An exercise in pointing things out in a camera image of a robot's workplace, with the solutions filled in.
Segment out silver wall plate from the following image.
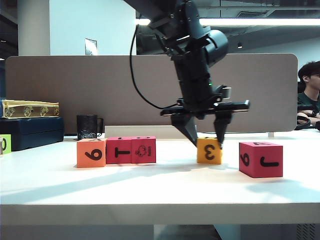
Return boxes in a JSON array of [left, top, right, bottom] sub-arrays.
[[84, 38, 98, 56]]

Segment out red foam block letter L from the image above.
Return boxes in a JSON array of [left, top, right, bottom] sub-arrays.
[[106, 136, 133, 165]]

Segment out green foam block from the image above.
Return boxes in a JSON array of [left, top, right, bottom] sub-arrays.
[[0, 134, 13, 155]]

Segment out black chair armrest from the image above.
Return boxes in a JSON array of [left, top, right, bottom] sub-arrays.
[[296, 112, 313, 131]]

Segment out person in dark green shirt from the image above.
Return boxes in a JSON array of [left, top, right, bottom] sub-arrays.
[[297, 61, 320, 131]]

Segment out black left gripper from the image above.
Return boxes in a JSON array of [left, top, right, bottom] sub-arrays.
[[159, 99, 251, 150]]

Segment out white ceiling light strip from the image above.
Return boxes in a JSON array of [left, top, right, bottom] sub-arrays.
[[136, 18, 320, 27]]

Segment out yellow patterned box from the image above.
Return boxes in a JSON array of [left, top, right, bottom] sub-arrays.
[[1, 99, 61, 119]]

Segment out white cable tray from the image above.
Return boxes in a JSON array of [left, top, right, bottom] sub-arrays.
[[104, 124, 198, 141]]

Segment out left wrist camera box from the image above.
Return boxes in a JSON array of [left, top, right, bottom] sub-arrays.
[[216, 86, 232, 101]]

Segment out red foam block letter A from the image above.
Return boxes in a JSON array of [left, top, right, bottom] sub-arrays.
[[238, 141, 284, 179]]

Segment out black mug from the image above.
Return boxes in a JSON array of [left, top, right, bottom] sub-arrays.
[[76, 114, 105, 141]]

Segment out red foam block letter O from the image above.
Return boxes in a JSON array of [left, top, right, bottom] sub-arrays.
[[131, 135, 157, 165]]

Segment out grey-brown desk divider panel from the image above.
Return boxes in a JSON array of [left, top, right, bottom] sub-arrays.
[[5, 53, 299, 134]]

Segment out yellow foam block letter H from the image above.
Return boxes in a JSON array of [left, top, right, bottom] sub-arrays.
[[196, 136, 223, 165]]

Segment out dark blue case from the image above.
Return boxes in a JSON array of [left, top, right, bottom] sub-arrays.
[[0, 116, 65, 152]]

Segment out orange foam block monkey print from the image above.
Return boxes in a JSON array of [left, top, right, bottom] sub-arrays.
[[76, 138, 108, 169]]

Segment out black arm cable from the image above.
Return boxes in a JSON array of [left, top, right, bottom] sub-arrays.
[[129, 16, 181, 110]]

